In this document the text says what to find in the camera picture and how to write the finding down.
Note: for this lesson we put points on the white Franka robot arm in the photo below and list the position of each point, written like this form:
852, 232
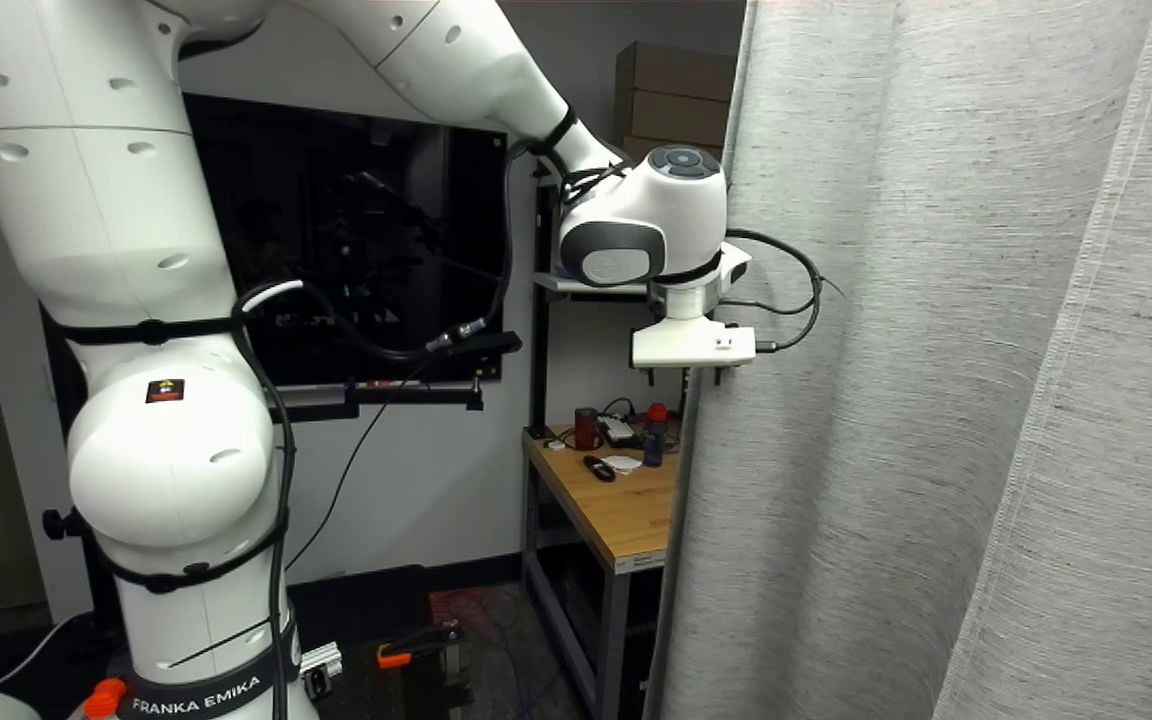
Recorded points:
181, 454

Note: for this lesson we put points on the wooden top workbench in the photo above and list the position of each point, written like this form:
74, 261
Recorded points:
594, 561

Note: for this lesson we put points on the black wall monitor panel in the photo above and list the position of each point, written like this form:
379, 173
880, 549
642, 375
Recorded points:
394, 224

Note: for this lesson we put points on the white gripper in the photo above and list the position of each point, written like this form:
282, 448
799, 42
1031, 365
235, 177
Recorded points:
688, 336

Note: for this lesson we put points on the grey fabric curtain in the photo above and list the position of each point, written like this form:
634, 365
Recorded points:
938, 497

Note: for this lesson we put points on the cardboard box stack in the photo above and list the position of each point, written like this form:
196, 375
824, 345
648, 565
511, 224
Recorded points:
671, 97

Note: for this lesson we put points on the items on wooden bench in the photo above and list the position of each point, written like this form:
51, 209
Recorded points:
616, 444

